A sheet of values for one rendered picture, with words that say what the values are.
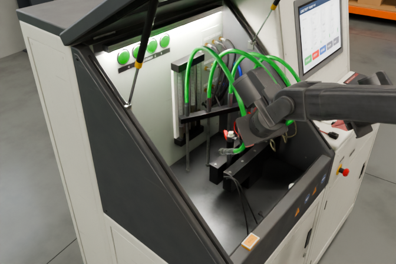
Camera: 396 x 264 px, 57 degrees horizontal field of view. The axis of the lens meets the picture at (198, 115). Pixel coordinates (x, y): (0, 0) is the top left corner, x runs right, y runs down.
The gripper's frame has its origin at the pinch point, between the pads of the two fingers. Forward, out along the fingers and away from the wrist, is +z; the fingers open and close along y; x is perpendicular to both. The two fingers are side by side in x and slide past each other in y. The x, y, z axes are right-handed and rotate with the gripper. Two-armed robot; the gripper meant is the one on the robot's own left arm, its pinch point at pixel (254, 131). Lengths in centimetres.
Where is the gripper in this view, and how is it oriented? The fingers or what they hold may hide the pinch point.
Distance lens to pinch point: 90.8
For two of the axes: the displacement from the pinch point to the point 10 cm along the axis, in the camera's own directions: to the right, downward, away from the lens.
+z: -0.3, 2.0, 9.8
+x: 3.4, 9.2, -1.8
